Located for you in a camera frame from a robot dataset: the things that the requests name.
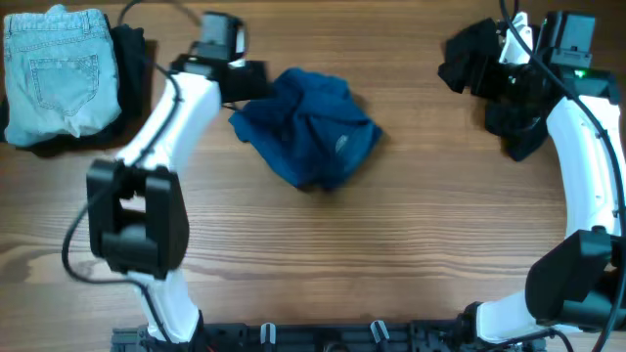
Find blue polo shirt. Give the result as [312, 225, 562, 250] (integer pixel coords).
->
[229, 67, 382, 190]

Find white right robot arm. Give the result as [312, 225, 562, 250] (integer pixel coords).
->
[439, 10, 625, 345]

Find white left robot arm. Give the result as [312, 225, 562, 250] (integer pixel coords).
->
[87, 12, 269, 350]

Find crumpled black shirt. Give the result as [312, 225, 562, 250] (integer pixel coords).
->
[437, 19, 551, 161]

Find folded black garment under jeans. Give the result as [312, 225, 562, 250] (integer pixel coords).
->
[0, 14, 147, 148]

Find folded light blue jeans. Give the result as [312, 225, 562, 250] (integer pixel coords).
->
[3, 4, 122, 148]

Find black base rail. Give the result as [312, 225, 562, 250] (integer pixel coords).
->
[111, 320, 547, 352]

